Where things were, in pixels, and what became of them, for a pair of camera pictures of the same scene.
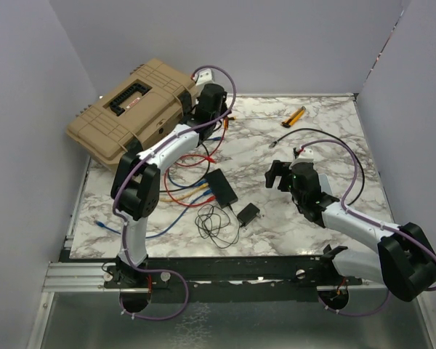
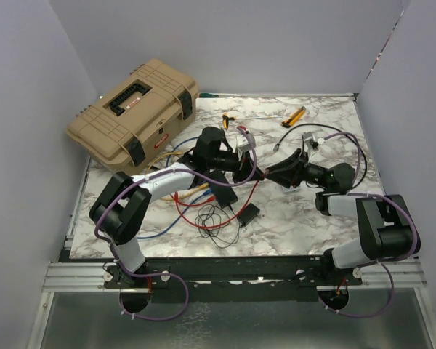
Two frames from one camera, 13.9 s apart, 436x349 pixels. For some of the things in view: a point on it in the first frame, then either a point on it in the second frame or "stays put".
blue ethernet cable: (206, 193) stays put
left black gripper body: (223, 110) to (238, 174)
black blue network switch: (220, 187) stays put
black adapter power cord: (212, 222) stays put
